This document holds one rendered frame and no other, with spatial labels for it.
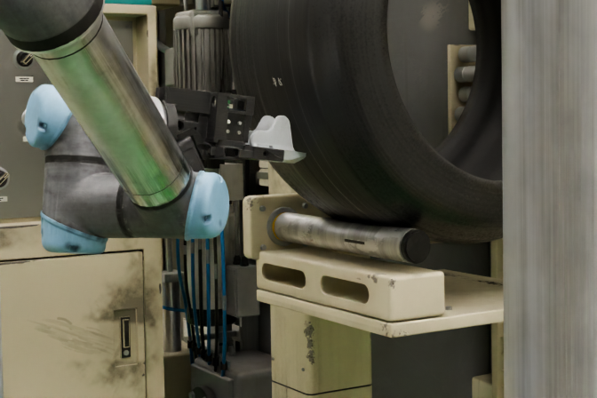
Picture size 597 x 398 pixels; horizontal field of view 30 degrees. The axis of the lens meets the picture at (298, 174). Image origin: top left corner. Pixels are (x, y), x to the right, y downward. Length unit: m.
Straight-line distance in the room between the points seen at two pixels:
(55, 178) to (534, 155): 1.09
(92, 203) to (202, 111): 0.20
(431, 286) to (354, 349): 0.42
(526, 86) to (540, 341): 0.05
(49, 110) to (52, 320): 0.71
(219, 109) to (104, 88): 0.32
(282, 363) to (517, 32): 1.68
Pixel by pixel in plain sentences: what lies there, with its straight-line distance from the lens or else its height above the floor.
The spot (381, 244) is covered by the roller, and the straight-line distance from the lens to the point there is 1.48.
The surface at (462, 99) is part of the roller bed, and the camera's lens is 2.10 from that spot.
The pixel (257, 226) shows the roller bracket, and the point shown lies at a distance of 1.71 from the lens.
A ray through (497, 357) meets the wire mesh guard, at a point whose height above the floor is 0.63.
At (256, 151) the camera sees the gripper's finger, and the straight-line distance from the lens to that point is 1.38.
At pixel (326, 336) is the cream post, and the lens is 1.83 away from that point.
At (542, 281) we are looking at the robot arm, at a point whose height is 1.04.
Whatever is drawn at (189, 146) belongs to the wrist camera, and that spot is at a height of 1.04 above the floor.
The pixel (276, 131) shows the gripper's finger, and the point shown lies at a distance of 1.42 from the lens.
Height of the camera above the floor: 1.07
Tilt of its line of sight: 3 degrees down
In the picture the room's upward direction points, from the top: 1 degrees counter-clockwise
